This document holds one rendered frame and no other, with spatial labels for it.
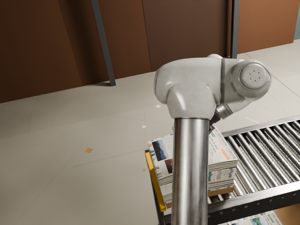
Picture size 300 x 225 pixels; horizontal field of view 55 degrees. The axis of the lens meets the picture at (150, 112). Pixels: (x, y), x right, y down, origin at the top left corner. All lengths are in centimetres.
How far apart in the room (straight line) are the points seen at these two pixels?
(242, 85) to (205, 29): 376
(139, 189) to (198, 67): 201
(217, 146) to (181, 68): 76
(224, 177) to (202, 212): 68
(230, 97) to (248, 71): 9
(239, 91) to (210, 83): 8
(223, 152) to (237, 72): 75
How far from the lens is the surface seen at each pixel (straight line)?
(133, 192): 270
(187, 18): 437
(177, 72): 81
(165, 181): 140
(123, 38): 425
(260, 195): 162
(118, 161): 300
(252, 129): 199
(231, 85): 79
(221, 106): 137
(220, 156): 145
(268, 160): 180
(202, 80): 79
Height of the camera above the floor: 204
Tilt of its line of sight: 35 degrees down
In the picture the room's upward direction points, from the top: 9 degrees counter-clockwise
